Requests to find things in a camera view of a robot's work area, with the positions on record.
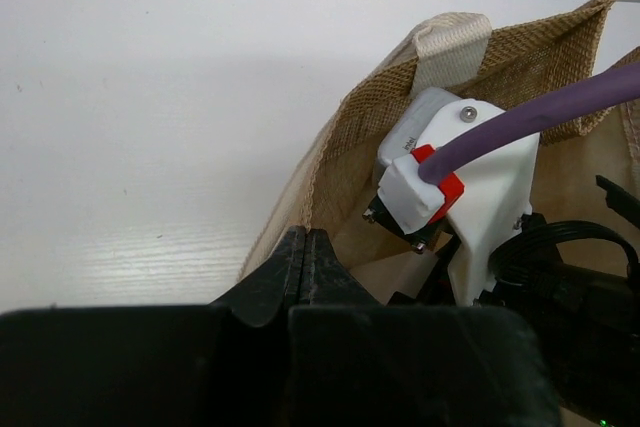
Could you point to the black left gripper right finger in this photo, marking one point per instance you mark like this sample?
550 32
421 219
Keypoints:
355 362

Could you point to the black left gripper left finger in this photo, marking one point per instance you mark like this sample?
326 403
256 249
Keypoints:
219 364

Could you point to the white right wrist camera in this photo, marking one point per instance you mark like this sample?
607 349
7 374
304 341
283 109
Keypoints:
483 201

